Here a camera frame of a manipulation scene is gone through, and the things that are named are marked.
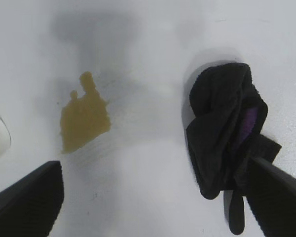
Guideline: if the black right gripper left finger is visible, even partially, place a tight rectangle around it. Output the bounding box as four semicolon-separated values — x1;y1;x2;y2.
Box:
0;160;65;237

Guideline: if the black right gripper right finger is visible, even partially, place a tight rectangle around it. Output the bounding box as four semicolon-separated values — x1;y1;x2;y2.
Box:
236;156;296;237

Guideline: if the black cloth rag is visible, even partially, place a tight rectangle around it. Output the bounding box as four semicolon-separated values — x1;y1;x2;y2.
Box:
185;62;282;235

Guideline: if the brown liquid spill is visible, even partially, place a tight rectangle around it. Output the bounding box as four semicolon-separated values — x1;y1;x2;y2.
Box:
59;71;112;155

